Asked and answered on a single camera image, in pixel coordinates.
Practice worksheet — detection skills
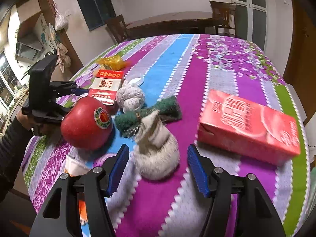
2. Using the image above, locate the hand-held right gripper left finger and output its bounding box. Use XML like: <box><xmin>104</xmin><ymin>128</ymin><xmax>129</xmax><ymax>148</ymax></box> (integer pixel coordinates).
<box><xmin>30</xmin><ymin>144</ymin><xmax>130</xmax><ymax>237</ymax></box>

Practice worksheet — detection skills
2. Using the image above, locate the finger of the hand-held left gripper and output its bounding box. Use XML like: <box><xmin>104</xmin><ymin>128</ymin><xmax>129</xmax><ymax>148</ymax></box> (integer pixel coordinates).
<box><xmin>49</xmin><ymin>80</ymin><xmax>89</xmax><ymax>100</ymax></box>
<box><xmin>49</xmin><ymin>98</ymin><xmax>72</xmax><ymax>122</ymax></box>

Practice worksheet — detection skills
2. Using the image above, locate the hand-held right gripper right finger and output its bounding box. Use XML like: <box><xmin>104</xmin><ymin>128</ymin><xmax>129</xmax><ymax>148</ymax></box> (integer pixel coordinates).
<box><xmin>187</xmin><ymin>144</ymin><xmax>288</xmax><ymax>237</ymax></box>

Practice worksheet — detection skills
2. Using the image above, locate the beige knit pouch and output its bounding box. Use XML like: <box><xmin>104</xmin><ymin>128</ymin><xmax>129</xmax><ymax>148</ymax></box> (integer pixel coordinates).
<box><xmin>133</xmin><ymin>110</ymin><xmax>179</xmax><ymax>181</ymax></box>

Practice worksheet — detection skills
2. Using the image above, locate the person's left forearm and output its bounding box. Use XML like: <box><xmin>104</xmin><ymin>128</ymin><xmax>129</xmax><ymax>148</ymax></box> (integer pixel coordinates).
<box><xmin>0</xmin><ymin>117</ymin><xmax>34</xmax><ymax>203</ymax></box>

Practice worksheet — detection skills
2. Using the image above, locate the person's left hand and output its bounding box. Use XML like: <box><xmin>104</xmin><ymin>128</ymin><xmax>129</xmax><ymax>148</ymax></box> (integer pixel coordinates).
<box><xmin>15</xmin><ymin>109</ymin><xmax>35</xmax><ymax>132</ymax></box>

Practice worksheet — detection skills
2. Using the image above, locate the red white cigarette box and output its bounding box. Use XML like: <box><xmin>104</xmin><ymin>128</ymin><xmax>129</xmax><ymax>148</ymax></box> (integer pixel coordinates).
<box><xmin>87</xmin><ymin>70</ymin><xmax>124</xmax><ymax>109</ymax></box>

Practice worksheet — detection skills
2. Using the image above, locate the red apple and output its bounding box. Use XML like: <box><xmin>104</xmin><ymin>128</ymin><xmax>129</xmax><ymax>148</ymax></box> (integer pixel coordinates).
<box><xmin>60</xmin><ymin>97</ymin><xmax>114</xmax><ymax>150</ymax></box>

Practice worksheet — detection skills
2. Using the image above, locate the grey range hood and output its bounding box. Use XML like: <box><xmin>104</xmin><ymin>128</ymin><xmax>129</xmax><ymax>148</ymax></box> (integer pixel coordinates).
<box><xmin>15</xmin><ymin>41</ymin><xmax>41</xmax><ymax>61</ymax></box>

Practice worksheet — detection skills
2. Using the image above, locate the hanging beige cloth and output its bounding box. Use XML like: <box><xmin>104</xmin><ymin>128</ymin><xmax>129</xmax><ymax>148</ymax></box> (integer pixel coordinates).
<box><xmin>56</xmin><ymin>42</ymin><xmax>72</xmax><ymax>73</ymax></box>

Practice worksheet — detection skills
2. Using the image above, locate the yellow plastic wrapper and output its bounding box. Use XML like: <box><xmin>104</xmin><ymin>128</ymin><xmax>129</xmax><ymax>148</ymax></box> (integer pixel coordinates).
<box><xmin>96</xmin><ymin>55</ymin><xmax>127</xmax><ymax>71</ymax></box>

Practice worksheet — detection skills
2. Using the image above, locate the grey knotted cloth ball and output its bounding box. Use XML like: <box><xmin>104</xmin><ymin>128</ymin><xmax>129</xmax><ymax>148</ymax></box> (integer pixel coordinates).
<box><xmin>116</xmin><ymin>80</ymin><xmax>146</xmax><ymax>113</ymax></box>

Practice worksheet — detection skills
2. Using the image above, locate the red carton box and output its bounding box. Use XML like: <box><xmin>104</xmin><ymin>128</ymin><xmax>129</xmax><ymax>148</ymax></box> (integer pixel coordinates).
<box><xmin>197</xmin><ymin>89</ymin><xmax>301</xmax><ymax>166</ymax></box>

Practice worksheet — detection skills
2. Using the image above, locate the green scrub cloth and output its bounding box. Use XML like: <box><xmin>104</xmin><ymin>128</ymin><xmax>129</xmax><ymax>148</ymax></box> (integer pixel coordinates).
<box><xmin>114</xmin><ymin>96</ymin><xmax>182</xmax><ymax>137</ymax></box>

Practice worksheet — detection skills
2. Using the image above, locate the hanging white plastic bag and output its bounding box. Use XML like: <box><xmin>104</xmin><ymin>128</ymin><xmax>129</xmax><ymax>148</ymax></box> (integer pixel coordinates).
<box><xmin>52</xmin><ymin>3</ymin><xmax>68</xmax><ymax>31</ymax></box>

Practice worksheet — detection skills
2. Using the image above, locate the dark wooden chair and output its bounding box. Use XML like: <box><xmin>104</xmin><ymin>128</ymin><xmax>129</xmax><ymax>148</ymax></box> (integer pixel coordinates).
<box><xmin>105</xmin><ymin>15</ymin><xmax>131</xmax><ymax>43</ymax></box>
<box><xmin>209</xmin><ymin>0</ymin><xmax>237</xmax><ymax>38</ymax></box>

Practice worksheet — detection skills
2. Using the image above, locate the dark window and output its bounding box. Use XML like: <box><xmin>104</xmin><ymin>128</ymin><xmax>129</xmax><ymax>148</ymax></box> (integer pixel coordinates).
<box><xmin>71</xmin><ymin>0</ymin><xmax>116</xmax><ymax>31</ymax></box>

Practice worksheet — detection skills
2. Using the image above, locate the dark wooden dining table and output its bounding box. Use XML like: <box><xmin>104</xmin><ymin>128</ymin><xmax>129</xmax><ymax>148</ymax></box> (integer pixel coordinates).
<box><xmin>126</xmin><ymin>11</ymin><xmax>224</xmax><ymax>40</ymax></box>

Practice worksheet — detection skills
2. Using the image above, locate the brown wooden door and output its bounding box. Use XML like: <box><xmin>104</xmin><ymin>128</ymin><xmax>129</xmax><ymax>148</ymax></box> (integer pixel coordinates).
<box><xmin>284</xmin><ymin>0</ymin><xmax>314</xmax><ymax>129</ymax></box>

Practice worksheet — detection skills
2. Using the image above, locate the frosted glass double door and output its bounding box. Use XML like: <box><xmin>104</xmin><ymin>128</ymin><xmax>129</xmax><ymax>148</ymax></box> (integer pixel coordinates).
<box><xmin>229</xmin><ymin>0</ymin><xmax>268</xmax><ymax>47</ymax></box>

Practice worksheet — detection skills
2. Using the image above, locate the wooden kitchen doorway frame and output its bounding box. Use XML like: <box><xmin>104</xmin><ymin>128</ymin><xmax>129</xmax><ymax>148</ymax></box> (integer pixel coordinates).
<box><xmin>37</xmin><ymin>0</ymin><xmax>84</xmax><ymax>79</ymax></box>

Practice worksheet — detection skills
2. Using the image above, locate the beige kitchen wall cabinet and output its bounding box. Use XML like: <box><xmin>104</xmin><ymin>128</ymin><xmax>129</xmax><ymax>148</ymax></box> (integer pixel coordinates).
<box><xmin>16</xmin><ymin>4</ymin><xmax>47</xmax><ymax>45</ymax></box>

